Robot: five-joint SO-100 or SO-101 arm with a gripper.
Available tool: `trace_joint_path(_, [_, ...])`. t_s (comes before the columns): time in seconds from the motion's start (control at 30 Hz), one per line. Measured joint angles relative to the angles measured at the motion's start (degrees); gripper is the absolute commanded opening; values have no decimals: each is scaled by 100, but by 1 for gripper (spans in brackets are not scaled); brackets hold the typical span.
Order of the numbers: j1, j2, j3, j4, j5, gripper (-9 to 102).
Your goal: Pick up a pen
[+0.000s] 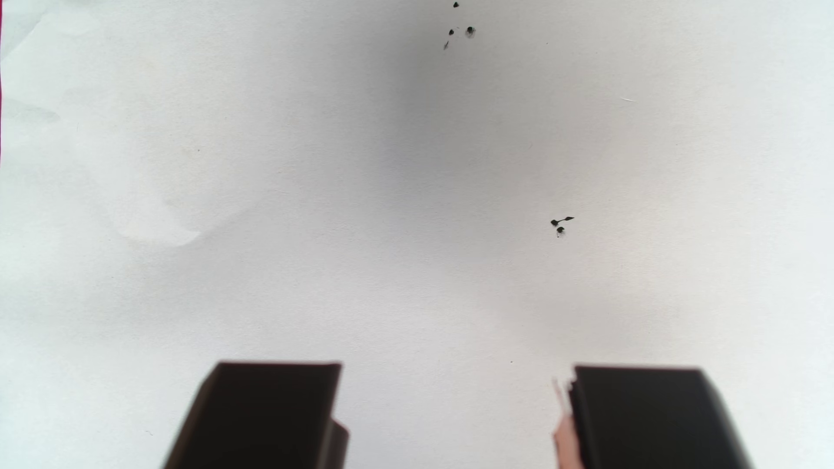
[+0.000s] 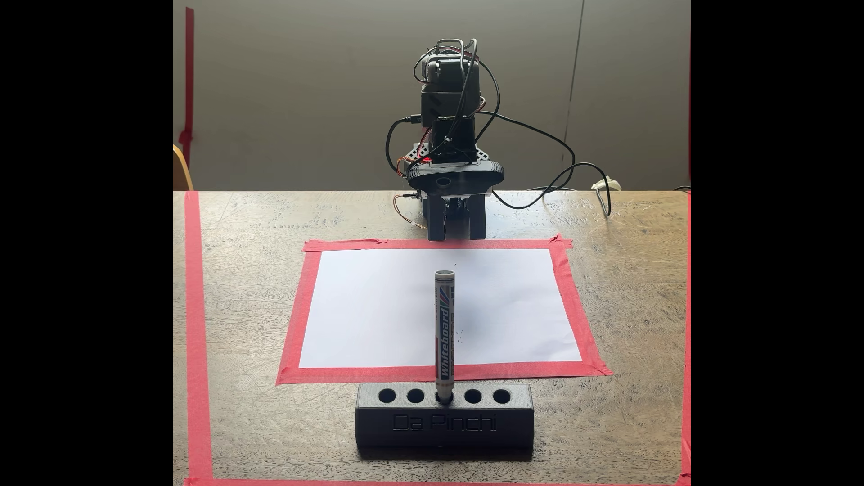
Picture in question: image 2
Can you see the whiteboard marker pen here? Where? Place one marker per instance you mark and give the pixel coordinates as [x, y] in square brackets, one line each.
[444, 324]

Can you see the black pen holder block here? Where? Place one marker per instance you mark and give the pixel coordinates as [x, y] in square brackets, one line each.
[445, 428]

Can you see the black oval webcam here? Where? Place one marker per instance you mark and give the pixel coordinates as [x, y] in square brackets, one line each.
[455, 179]

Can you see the white paper sheet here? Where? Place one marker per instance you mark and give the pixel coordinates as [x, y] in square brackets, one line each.
[378, 310]

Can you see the white plug adapter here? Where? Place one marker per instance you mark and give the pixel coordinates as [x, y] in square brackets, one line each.
[605, 183]

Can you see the red tape paper border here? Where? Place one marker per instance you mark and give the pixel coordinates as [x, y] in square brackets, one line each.
[405, 372]

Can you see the long red tape strip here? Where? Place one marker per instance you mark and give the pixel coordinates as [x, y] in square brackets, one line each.
[405, 483]
[687, 337]
[198, 337]

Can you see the wooden chair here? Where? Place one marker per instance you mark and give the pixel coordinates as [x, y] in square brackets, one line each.
[178, 175]

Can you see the red vertical wall strip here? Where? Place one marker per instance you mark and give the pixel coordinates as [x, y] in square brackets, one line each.
[190, 67]

